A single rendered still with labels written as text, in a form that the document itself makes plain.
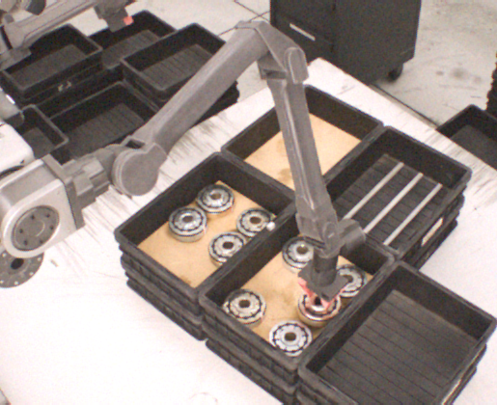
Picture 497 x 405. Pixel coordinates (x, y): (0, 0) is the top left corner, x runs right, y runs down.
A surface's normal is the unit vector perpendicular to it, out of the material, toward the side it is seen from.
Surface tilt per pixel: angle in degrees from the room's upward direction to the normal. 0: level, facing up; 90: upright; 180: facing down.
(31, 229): 90
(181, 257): 0
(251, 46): 66
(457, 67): 0
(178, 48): 90
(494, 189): 0
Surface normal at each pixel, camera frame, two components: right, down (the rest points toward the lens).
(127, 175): 0.58, 0.20
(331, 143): -0.02, -0.69
